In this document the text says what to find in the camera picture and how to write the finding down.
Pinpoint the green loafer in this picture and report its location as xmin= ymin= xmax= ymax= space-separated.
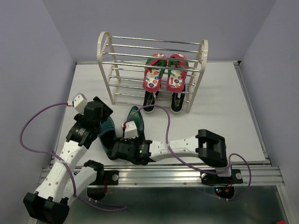
xmin=98 ymin=116 xmax=118 ymax=161
xmin=124 ymin=106 xmax=145 ymax=146

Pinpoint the black sneaker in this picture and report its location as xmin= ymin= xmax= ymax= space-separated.
xmin=171 ymin=92 xmax=185 ymax=113
xmin=143 ymin=91 xmax=159 ymax=113

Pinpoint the pink kids sandal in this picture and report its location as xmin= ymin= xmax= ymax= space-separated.
xmin=166 ymin=53 xmax=189 ymax=92
xmin=142 ymin=53 xmax=168 ymax=92

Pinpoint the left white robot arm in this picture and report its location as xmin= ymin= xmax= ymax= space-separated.
xmin=23 ymin=93 xmax=113 ymax=224

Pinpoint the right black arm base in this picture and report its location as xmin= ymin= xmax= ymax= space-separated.
xmin=201 ymin=169 xmax=243 ymax=201

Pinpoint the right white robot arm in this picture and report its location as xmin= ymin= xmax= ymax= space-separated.
xmin=107 ymin=129 xmax=232 ymax=182

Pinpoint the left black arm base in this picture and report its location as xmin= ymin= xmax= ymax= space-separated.
xmin=86 ymin=170 xmax=119 ymax=201

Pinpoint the cream and chrome shoe shelf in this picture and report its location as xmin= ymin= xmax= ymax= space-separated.
xmin=97 ymin=32 xmax=209 ymax=112

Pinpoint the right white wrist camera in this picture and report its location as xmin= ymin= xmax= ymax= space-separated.
xmin=122 ymin=121 xmax=139 ymax=140

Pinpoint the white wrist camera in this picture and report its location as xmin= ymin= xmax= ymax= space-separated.
xmin=67 ymin=92 xmax=88 ymax=115
xmin=122 ymin=121 xmax=139 ymax=140

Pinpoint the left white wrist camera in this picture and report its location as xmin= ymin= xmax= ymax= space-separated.
xmin=67 ymin=92 xmax=88 ymax=115

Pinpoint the aluminium mounting rail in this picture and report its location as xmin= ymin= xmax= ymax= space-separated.
xmin=105 ymin=165 xmax=285 ymax=188

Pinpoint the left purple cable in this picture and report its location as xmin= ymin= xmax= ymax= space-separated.
xmin=19 ymin=102 xmax=128 ymax=212

